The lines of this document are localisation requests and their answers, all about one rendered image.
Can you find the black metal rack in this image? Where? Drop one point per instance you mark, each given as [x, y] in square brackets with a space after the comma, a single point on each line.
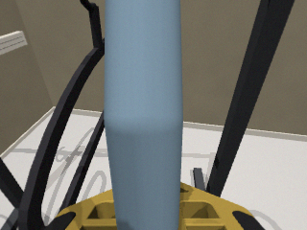
[269, 24]

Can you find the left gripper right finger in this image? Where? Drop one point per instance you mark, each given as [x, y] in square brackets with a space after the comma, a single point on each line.
[199, 210]

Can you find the black clothes hanger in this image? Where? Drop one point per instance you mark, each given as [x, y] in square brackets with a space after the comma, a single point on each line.
[29, 213]

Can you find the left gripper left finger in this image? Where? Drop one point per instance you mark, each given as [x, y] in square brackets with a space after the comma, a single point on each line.
[94, 213]

